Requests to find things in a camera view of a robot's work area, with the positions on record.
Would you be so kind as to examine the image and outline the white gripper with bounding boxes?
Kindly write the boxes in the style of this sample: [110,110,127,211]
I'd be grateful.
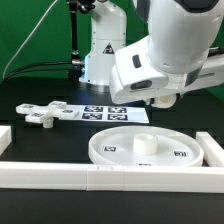
[109,37,224,104]

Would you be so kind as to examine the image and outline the white round table top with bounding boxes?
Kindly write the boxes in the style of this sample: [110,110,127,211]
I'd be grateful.
[88,126,204,167]

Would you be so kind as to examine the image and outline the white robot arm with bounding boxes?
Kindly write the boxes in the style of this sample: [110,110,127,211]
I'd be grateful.
[80,0,224,108]

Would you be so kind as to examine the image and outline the paper sheet with markers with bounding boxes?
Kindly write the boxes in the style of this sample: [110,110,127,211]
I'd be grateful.
[67,105,149,123]

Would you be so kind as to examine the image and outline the white cross-shaped table base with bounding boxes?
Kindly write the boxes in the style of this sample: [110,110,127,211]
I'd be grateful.
[16,101,79,128]

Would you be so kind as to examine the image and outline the white right fence bar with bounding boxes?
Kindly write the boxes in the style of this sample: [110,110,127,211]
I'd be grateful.
[196,132,224,168]

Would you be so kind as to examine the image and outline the white fence bar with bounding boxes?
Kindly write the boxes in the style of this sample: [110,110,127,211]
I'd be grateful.
[196,132,224,168]
[0,162,224,193]

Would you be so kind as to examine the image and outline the white left fence block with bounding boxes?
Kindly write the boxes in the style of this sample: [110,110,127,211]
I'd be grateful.
[0,126,12,156]

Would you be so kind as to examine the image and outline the white front fence bar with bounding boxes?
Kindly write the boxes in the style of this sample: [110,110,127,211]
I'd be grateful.
[0,162,224,193]

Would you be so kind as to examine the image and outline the black camera stand pole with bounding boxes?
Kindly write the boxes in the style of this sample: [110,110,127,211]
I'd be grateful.
[66,0,96,66]

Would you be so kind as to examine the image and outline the grey cable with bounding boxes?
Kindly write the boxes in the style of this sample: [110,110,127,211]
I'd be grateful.
[1,0,59,80]

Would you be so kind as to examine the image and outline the black cables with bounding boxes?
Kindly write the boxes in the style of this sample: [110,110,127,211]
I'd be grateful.
[0,60,74,85]

